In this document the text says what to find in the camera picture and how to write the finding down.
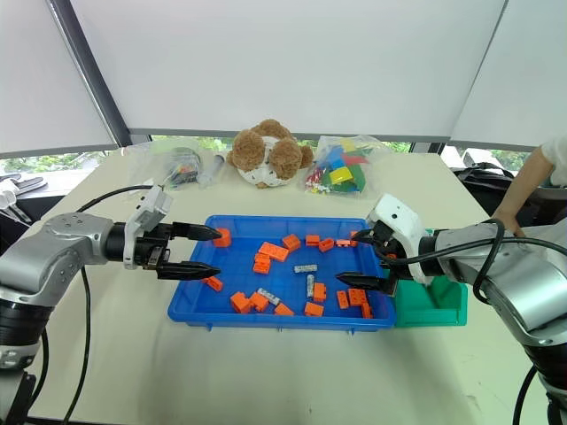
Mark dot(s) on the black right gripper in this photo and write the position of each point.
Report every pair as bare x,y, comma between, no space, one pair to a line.
384,239

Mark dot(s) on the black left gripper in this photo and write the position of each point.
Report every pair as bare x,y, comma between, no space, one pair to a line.
153,252

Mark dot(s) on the person's bare forearm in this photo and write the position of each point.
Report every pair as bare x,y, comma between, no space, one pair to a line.
529,177

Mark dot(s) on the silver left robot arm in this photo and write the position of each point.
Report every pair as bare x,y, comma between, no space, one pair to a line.
44,252

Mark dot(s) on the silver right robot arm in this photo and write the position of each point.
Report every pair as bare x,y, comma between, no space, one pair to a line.
522,283

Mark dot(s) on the green plastic bin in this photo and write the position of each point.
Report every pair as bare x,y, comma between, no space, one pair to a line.
425,312

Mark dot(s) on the clear bag of coloured blocks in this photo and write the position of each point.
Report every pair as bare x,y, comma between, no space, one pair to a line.
341,168

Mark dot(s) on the person's bare hand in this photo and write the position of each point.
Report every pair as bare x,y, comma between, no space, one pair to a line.
508,218

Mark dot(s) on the flat orange building block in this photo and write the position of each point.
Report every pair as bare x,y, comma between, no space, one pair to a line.
343,243

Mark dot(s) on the stacked orange building block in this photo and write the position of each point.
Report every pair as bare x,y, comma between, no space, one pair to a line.
261,264

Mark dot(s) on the orange plastic brick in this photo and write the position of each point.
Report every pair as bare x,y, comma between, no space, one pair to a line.
273,251

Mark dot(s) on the clear bag of small parts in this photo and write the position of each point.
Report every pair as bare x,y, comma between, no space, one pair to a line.
179,168

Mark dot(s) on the blue plastic tray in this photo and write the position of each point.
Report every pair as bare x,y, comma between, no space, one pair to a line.
283,283

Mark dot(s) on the yellow building block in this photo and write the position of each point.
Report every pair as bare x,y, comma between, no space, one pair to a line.
341,175

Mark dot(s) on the brown teddy bear plush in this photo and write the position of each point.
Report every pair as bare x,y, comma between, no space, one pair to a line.
266,152

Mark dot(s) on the black backpack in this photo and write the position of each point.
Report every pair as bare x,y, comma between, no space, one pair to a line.
485,181

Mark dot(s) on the black flat object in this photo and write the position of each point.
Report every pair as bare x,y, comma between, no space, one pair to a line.
22,183

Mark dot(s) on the white shirt sleeve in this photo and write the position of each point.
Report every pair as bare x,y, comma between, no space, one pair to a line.
557,159

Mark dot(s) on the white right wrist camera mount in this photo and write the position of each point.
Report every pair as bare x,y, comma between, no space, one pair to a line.
401,217

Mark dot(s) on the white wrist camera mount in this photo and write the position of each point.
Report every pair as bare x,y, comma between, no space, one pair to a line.
401,217
150,208

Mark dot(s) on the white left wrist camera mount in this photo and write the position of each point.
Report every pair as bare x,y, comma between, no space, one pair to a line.
150,208

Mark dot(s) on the grey window frame bar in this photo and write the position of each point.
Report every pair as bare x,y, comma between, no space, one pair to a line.
288,134

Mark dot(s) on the grey slanted window post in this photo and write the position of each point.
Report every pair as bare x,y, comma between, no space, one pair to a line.
88,75

